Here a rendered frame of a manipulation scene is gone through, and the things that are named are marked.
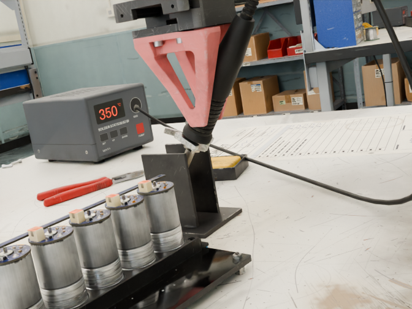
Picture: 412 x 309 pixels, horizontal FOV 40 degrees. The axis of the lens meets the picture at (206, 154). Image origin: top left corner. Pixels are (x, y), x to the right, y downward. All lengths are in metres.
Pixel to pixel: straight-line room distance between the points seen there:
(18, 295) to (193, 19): 0.21
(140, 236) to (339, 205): 0.19
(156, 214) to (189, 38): 0.13
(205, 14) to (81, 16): 5.77
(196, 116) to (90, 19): 5.67
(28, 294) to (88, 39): 5.84
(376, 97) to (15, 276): 4.19
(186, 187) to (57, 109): 0.40
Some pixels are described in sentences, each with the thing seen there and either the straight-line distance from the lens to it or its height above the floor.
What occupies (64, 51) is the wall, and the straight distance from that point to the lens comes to 6.36.
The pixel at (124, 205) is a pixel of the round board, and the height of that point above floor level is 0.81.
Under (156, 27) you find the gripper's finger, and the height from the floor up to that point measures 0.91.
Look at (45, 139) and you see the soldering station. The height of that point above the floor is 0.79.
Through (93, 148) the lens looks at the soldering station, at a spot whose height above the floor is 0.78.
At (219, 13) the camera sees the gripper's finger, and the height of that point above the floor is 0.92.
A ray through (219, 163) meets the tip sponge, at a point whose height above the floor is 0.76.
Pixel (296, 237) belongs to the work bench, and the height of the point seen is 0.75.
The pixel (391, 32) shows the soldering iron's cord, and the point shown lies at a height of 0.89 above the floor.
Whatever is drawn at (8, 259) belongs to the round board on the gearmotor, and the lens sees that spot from 0.31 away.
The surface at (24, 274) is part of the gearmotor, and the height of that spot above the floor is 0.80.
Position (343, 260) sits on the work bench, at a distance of 0.38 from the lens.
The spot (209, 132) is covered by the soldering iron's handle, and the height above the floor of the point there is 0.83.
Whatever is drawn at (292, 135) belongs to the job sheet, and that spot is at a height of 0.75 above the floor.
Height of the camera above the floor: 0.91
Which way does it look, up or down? 13 degrees down
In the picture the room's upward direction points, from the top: 10 degrees counter-clockwise
